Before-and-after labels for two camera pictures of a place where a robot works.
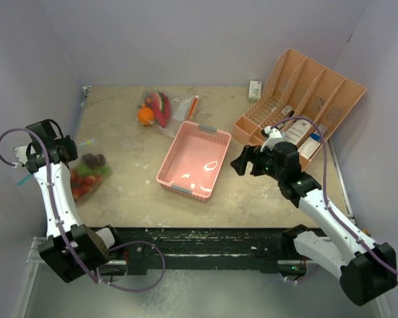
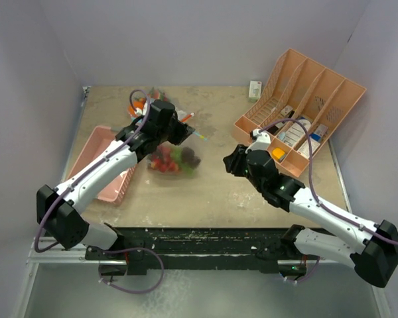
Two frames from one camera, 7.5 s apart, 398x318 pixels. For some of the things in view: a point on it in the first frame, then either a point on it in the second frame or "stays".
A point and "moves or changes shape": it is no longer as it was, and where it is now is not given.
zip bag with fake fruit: x=89 y=171 moves or changes shape
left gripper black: x=69 y=146 to x=183 y=132
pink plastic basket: x=194 y=161 to x=101 y=138
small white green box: x=255 y=90 stays
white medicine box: x=308 y=147 stays
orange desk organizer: x=301 y=103 stays
